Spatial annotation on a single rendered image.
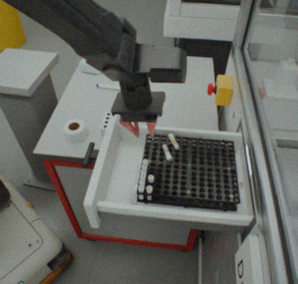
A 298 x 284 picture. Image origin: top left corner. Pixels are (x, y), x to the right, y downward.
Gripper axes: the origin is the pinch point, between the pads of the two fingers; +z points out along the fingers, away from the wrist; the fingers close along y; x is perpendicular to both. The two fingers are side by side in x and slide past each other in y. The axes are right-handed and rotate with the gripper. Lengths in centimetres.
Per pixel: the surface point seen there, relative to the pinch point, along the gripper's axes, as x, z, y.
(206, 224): -14.3, 12.5, 14.1
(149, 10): 302, 89, -64
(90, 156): -4.0, 4.2, -12.9
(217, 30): 79, 14, 16
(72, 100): 32, 16, -36
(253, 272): -25.0, 7.5, 22.4
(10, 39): 186, 61, -183
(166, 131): 9.4, 8.7, 2.9
